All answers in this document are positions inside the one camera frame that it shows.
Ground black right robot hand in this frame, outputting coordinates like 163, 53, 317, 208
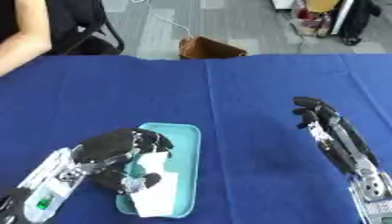
290, 96, 382, 177

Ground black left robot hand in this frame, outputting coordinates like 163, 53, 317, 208
70, 127, 177, 196

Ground white paper box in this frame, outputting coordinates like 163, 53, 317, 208
127, 150, 181, 218

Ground teal rectangular tray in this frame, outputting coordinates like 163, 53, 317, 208
115, 122, 202, 219

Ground black chair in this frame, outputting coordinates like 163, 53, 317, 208
44, 0, 126, 56

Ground brown paper bag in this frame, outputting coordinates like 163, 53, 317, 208
178, 35, 250, 60

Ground person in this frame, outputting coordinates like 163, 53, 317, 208
0, 0, 54, 77

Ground white cable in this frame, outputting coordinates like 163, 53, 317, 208
129, 0, 196, 39

